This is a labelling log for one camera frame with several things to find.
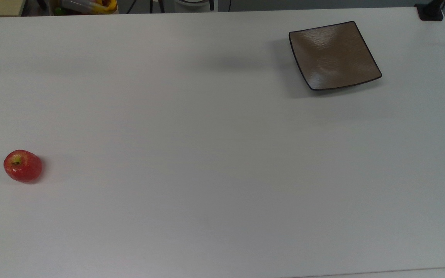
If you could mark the square brown ceramic plate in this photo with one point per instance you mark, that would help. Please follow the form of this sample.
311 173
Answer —
334 56

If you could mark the black tripod legs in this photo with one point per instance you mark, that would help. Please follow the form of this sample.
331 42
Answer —
157 5

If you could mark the yellow plastic bag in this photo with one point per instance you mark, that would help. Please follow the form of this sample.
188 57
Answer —
91 5

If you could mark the red apple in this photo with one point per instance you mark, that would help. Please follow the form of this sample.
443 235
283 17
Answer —
23 168

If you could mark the black clamped mounting pole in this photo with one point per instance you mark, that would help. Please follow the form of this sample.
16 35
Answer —
430 11

